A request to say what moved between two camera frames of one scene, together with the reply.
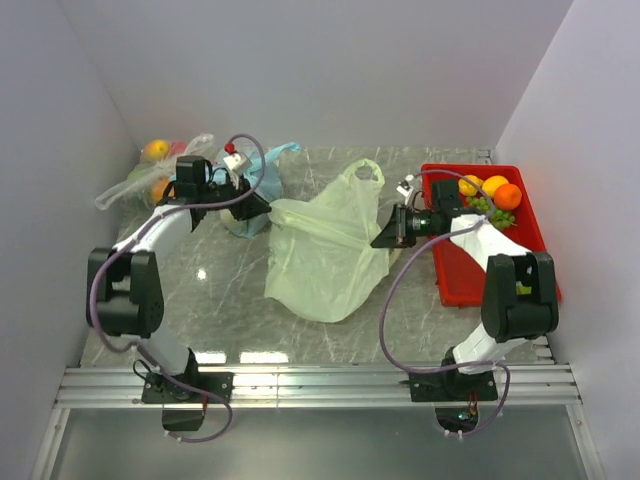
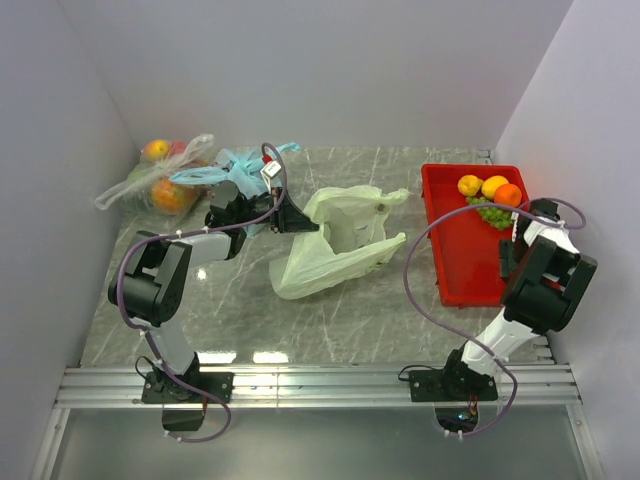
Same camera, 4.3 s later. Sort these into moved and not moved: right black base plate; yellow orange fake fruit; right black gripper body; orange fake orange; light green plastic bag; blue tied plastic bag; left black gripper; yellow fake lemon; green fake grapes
Moved: right black gripper body; light green plastic bag; left black gripper
Not moved: green fake grapes; yellow fake lemon; blue tied plastic bag; orange fake orange; right black base plate; yellow orange fake fruit
